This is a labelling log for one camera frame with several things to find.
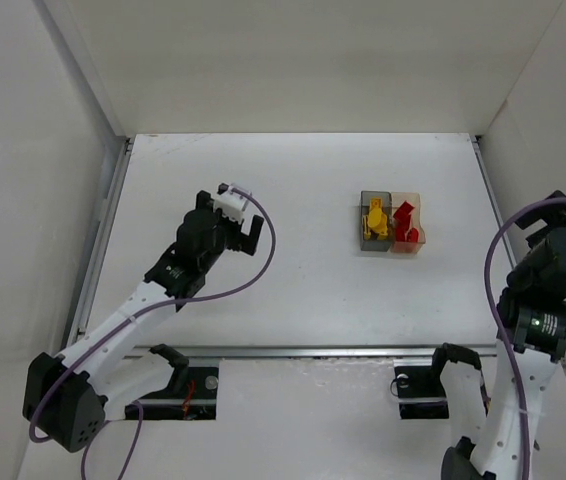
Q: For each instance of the grey transparent container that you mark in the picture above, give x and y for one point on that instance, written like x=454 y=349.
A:
x=375 y=244

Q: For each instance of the aluminium rail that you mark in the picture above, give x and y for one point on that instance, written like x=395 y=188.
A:
x=305 y=352

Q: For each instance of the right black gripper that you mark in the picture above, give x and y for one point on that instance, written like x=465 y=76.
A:
x=547 y=220

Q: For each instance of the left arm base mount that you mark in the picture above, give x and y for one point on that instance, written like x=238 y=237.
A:
x=188 y=396

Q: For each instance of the yellow rounded lego brick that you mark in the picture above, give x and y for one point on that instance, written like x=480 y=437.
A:
x=378 y=222

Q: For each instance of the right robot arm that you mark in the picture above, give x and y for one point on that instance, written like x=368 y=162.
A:
x=493 y=433

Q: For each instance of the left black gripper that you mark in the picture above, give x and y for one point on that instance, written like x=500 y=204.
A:
x=236 y=232

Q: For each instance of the orange transparent container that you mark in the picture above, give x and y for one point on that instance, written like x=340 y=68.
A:
x=396 y=200

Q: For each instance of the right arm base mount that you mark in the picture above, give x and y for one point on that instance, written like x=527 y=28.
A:
x=423 y=395

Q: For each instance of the red long lego brick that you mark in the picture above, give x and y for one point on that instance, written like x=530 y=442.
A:
x=403 y=214

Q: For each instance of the yellow curved lego brick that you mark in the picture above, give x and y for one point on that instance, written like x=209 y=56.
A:
x=366 y=230

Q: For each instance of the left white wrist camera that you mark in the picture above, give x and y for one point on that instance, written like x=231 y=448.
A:
x=232 y=201

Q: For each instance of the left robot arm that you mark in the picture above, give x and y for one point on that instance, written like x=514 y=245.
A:
x=71 y=395

